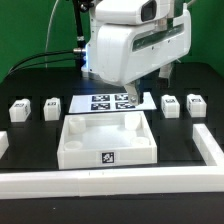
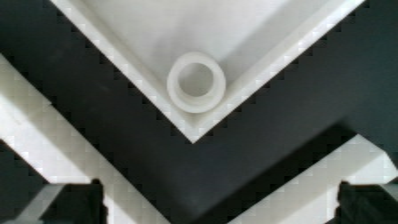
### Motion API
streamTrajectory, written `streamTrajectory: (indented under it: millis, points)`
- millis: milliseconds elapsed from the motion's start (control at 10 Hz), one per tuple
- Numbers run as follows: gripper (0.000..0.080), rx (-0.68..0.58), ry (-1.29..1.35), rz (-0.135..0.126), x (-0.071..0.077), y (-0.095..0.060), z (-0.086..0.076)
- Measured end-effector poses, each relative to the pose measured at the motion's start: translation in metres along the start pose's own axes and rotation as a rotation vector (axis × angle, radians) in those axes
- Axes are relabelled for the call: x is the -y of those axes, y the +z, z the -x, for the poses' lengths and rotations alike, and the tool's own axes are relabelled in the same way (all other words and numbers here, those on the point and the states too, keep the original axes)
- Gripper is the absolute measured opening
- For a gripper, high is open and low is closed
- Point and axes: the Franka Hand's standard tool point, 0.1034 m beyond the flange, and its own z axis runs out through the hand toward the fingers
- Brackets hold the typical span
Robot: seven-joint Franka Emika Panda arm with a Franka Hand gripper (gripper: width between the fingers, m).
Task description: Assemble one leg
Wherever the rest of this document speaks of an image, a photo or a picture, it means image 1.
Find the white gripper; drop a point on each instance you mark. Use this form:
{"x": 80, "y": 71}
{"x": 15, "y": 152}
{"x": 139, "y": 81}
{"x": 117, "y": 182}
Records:
{"x": 126, "y": 53}

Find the white square tabletop tray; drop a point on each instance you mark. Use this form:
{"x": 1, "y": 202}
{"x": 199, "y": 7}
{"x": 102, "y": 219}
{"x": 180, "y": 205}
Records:
{"x": 106, "y": 139}

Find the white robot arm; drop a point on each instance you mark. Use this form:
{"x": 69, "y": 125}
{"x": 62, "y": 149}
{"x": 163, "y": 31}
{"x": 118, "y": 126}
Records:
{"x": 128, "y": 13}

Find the white fiducial marker sheet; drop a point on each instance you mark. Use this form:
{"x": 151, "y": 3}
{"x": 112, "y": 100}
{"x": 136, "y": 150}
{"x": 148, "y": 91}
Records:
{"x": 108, "y": 103}

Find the white U-shaped fence wall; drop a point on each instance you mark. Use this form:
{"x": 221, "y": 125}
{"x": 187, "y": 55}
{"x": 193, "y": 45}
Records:
{"x": 206, "y": 178}

